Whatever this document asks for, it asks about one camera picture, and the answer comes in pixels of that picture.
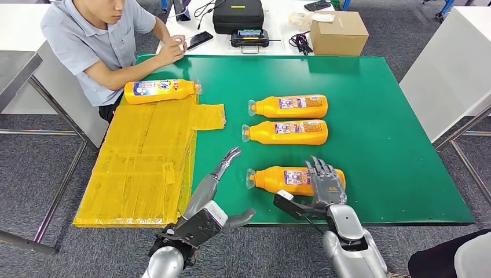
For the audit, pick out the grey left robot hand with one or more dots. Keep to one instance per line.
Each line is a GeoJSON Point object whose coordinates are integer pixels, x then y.
{"type": "Point", "coordinates": [203, 192]}

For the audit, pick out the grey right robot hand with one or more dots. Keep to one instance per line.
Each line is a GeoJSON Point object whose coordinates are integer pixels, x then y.
{"type": "Point", "coordinates": [328, 188]}

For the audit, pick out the orange detergent bottle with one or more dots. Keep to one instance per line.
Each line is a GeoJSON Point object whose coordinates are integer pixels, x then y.
{"type": "Point", "coordinates": [291, 108]}
{"type": "Point", "coordinates": [272, 180]}
{"type": "Point", "coordinates": [161, 92]}
{"type": "Point", "coordinates": [287, 133]}

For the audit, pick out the green topped table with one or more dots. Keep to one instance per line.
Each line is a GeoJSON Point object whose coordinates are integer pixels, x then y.
{"type": "Point", "coordinates": [383, 153]}

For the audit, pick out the yellow taped cardboard sheet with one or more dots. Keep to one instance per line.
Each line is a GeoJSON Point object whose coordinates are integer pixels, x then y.
{"type": "Point", "coordinates": [134, 165]}

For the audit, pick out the person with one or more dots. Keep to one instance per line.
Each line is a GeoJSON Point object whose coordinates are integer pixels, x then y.
{"type": "Point", "coordinates": [437, 261]}
{"type": "Point", "coordinates": [80, 46]}

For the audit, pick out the brown cardboard box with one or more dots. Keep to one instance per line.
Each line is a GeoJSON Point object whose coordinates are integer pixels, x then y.
{"type": "Point", "coordinates": [339, 36]}

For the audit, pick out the black smartphone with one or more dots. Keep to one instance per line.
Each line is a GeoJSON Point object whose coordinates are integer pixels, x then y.
{"type": "Point", "coordinates": [317, 5]}
{"type": "Point", "coordinates": [199, 40]}

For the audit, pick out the black remote controller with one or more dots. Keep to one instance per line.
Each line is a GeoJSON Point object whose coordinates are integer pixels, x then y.
{"type": "Point", "coordinates": [249, 38]}

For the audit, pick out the white table with metal legs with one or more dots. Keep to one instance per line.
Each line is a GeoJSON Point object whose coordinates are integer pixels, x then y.
{"type": "Point", "coordinates": [449, 73]}

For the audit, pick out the clear plastic bag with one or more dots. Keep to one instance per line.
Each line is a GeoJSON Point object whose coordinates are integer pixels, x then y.
{"type": "Point", "coordinates": [299, 20]}

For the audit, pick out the white paper sheet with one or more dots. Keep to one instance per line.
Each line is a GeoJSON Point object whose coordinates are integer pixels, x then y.
{"type": "Point", "coordinates": [323, 17]}

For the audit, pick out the black carrying case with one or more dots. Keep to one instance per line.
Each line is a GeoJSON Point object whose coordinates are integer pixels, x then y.
{"type": "Point", "coordinates": [238, 17]}

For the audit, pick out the black tablet on stand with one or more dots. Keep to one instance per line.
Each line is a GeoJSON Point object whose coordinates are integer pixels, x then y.
{"type": "Point", "coordinates": [182, 10]}

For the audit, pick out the grey table with metal legs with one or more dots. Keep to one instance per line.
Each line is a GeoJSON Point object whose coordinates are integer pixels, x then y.
{"type": "Point", "coordinates": [15, 71]}

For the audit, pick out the white panel table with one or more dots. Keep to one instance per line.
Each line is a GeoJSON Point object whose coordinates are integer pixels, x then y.
{"type": "Point", "coordinates": [19, 27]}

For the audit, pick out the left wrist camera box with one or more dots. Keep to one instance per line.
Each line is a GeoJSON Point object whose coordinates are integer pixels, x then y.
{"type": "Point", "coordinates": [201, 226]}

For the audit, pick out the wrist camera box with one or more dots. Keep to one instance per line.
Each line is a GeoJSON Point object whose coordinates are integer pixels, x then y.
{"type": "Point", "coordinates": [201, 226]}
{"type": "Point", "coordinates": [293, 207]}

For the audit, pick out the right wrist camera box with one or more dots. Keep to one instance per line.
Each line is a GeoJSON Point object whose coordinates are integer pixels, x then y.
{"type": "Point", "coordinates": [293, 207]}

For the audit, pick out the blue metal cart frame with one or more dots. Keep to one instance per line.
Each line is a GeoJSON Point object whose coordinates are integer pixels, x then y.
{"type": "Point", "coordinates": [346, 4]}

